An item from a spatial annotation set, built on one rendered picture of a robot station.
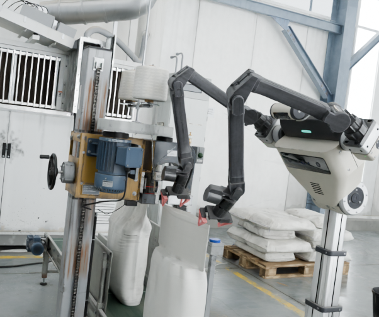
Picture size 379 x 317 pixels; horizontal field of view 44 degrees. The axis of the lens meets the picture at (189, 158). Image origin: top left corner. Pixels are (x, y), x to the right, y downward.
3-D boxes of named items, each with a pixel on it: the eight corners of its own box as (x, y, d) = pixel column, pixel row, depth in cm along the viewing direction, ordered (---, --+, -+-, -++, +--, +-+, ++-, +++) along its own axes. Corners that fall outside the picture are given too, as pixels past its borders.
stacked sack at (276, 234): (297, 242, 509) (298, 229, 508) (262, 240, 494) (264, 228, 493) (266, 228, 571) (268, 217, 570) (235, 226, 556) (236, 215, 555)
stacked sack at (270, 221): (318, 233, 511) (320, 219, 510) (267, 233, 481) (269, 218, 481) (293, 224, 549) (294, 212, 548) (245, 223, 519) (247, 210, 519)
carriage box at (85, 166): (139, 200, 240) (146, 139, 238) (72, 197, 225) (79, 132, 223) (124, 192, 262) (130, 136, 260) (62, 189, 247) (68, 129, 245)
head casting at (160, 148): (191, 195, 253) (197, 140, 252) (148, 193, 242) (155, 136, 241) (169, 187, 280) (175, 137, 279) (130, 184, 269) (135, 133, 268)
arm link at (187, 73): (187, 61, 204) (181, 58, 214) (169, 87, 206) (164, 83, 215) (261, 114, 222) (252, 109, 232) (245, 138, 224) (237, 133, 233)
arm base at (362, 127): (359, 121, 182) (344, 146, 180) (347, 107, 179) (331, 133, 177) (376, 121, 175) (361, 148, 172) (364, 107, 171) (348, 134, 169)
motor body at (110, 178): (130, 195, 217) (136, 141, 215) (97, 193, 210) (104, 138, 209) (120, 190, 230) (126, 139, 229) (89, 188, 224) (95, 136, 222)
